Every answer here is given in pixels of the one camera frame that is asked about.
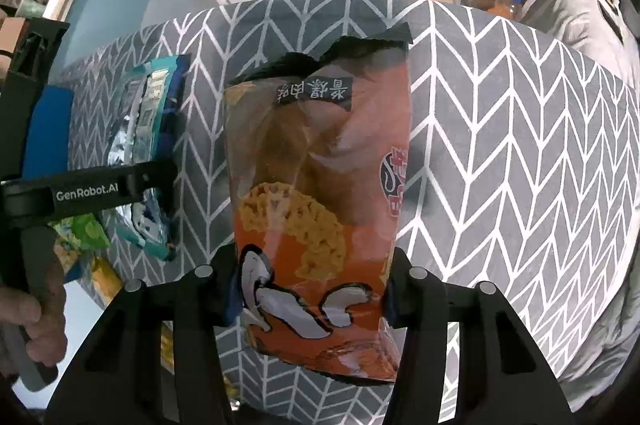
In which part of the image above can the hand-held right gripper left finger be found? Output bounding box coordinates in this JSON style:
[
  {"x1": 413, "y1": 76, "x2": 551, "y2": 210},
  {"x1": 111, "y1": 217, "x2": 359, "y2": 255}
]
[{"x1": 45, "y1": 247, "x2": 241, "y2": 425}]

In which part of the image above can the grey herringbone cloth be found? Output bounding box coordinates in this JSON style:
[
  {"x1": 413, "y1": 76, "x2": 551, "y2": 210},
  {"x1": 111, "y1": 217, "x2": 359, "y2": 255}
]
[{"x1": 60, "y1": 0, "x2": 640, "y2": 425}]

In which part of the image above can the green snack packet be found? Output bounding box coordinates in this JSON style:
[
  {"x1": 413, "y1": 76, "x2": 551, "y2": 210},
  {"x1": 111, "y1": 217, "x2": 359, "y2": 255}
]
[{"x1": 52, "y1": 212, "x2": 112, "y2": 252}]

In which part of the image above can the orange drink bottle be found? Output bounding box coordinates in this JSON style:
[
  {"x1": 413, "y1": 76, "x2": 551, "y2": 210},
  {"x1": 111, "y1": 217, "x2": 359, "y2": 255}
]
[{"x1": 487, "y1": 0, "x2": 524, "y2": 22}]

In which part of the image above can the grey blanket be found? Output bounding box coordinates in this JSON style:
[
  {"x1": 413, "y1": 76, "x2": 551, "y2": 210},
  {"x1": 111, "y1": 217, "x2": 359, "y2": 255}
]
[{"x1": 520, "y1": 0, "x2": 640, "y2": 58}]

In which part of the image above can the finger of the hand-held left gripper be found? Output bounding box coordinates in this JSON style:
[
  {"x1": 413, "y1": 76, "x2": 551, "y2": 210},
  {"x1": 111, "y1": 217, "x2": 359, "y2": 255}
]
[
  {"x1": 0, "y1": 19, "x2": 73, "y2": 181},
  {"x1": 122, "y1": 159, "x2": 180, "y2": 251}
]

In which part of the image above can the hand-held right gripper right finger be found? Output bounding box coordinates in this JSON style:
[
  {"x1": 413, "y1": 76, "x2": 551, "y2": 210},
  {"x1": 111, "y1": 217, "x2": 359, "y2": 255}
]
[{"x1": 382, "y1": 250, "x2": 576, "y2": 425}]

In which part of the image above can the orange snack bag black top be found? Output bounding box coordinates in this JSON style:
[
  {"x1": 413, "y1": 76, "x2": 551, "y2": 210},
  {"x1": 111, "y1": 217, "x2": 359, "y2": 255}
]
[{"x1": 222, "y1": 22, "x2": 413, "y2": 387}]

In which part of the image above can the yellow snack packet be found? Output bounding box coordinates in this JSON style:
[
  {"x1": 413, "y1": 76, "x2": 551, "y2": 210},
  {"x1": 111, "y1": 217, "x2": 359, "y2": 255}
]
[{"x1": 56, "y1": 247, "x2": 125, "y2": 308}]

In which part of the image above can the person's left hand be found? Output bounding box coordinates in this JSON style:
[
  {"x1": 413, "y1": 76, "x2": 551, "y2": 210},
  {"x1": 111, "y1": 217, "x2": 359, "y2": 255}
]
[{"x1": 0, "y1": 262, "x2": 69, "y2": 368}]

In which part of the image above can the teal snack packet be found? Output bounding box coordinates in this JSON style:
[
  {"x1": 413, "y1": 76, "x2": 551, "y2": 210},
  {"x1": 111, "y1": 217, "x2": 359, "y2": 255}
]
[{"x1": 106, "y1": 54, "x2": 194, "y2": 262}]

